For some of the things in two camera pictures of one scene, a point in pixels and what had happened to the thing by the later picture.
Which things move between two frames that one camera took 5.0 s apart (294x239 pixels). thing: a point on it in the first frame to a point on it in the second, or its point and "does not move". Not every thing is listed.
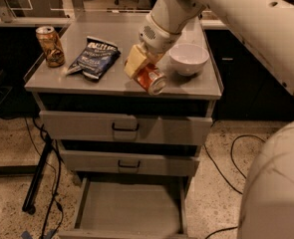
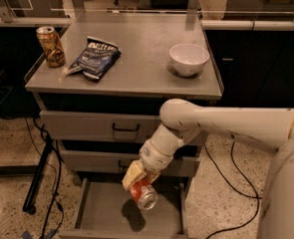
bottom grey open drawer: x=131 y=208 does not move
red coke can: x=151 y=79 to x=145 y=194
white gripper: x=155 y=39 to x=151 y=157
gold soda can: x=52 y=46 does not move
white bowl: x=187 y=59 does not move
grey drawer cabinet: x=104 y=123 does not move
